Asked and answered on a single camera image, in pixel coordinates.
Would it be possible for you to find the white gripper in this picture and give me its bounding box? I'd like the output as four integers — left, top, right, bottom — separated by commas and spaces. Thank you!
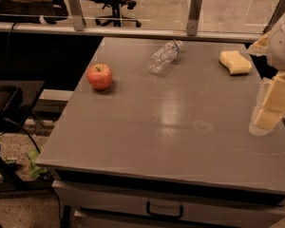
248, 13, 285, 136

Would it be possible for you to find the yellow sponge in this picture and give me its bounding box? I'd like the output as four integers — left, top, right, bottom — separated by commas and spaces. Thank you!
219, 50, 252, 75

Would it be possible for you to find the red apple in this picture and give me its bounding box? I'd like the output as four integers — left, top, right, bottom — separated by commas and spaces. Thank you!
87, 64, 113, 90

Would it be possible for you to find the glass barrier panel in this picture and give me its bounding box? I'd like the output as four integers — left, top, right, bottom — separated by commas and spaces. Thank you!
0, 0, 285, 36

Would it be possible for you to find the clear plastic water bottle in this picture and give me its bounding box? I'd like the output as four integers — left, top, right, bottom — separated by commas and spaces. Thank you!
146, 40, 182, 74

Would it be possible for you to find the grey drawer cabinet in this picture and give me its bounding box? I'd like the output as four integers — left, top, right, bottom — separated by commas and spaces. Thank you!
53, 171, 285, 228

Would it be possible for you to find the green crumpled bag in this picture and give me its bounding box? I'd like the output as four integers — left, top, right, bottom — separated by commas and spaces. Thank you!
27, 149, 49, 181

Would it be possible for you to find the black side stand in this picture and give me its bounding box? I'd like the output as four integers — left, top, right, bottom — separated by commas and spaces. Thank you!
0, 81, 50, 192

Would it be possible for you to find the right metal glass bracket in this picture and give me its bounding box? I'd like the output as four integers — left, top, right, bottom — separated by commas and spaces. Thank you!
263, 0, 285, 33

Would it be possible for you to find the metal glass bracket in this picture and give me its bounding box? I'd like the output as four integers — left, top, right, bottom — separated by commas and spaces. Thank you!
186, 0, 202, 36
67, 0, 86, 31
263, 0, 285, 33

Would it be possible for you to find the middle metal glass bracket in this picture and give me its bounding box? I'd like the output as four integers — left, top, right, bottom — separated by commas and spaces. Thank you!
186, 0, 202, 36

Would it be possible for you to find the black drawer handle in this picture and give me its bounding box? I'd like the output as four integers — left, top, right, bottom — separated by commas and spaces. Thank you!
145, 201, 183, 219

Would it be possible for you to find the left metal glass bracket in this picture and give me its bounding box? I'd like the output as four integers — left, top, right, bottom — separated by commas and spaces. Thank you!
67, 0, 86, 31

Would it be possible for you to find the black floor cable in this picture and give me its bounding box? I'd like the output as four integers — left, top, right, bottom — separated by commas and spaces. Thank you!
0, 117, 63, 228

